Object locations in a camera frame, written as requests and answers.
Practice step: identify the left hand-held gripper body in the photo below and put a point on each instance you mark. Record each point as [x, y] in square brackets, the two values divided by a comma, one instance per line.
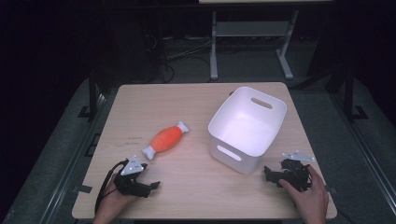
[132, 183]

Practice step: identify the orange plush toy white ends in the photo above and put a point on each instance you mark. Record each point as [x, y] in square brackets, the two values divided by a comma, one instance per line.
[166, 139]

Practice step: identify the person's left hand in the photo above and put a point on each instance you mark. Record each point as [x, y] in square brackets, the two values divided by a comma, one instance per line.
[110, 203]

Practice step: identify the person's right hand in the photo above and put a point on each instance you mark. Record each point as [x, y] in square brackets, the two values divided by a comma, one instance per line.
[311, 199]

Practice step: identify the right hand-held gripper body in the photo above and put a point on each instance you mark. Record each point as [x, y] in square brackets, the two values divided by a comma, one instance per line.
[295, 174]

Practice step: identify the white plastic bin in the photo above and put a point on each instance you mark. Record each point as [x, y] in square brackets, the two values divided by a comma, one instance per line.
[246, 130]

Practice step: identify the white metal stand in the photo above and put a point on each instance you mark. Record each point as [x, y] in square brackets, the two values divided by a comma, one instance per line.
[249, 29]

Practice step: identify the grey tape piece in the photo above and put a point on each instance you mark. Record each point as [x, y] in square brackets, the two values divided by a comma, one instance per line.
[82, 188]

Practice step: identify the black stand post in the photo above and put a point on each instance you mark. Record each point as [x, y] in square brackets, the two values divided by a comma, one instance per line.
[350, 93]
[92, 93]

